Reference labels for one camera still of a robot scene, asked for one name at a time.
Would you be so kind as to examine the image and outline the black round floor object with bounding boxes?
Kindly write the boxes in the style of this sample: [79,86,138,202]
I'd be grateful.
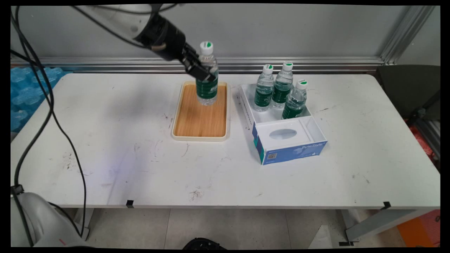
[183,238,226,250]

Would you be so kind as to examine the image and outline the white floor sheet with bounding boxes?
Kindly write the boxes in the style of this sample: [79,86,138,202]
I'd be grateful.
[309,225,334,249]

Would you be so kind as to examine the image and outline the slanted aluminium frame post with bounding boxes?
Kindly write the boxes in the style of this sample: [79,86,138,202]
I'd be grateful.
[380,5,436,65]

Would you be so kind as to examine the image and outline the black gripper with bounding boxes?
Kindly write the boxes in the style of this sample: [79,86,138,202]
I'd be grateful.
[135,13,218,84]

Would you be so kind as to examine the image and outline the bamboo tray with cream rim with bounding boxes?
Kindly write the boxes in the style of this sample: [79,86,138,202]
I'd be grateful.
[171,81,231,142]

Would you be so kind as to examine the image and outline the green label water bottle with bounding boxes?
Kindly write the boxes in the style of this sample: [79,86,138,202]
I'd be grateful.
[195,41,219,106]
[271,62,294,109]
[282,79,308,120]
[254,64,275,112]

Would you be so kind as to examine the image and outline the thick black cable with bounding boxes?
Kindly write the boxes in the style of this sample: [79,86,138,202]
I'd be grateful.
[11,5,57,247]

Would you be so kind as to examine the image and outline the grey table leg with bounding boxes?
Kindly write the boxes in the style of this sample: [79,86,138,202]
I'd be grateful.
[339,209,424,246]
[75,208,95,241]

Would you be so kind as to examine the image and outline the dark grey chair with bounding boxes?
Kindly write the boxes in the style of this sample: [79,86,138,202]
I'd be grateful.
[375,65,441,121]

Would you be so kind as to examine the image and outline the blue wrapped bottle pack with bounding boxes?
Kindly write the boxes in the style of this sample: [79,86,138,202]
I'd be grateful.
[11,67,72,132]

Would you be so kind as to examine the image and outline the thin black cable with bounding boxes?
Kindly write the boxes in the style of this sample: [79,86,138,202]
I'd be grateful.
[51,105,88,238]

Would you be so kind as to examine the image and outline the blue white cardboard box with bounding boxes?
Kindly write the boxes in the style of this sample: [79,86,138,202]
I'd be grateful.
[240,83,328,166]

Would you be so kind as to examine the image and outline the red bag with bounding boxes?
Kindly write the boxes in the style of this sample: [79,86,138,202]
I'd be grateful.
[408,125,437,160]

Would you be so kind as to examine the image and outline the horizontal aluminium frame rail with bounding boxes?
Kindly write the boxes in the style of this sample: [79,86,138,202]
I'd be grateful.
[11,57,387,73]

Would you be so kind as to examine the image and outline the orange box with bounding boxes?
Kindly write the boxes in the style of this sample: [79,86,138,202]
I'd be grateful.
[397,210,441,247]

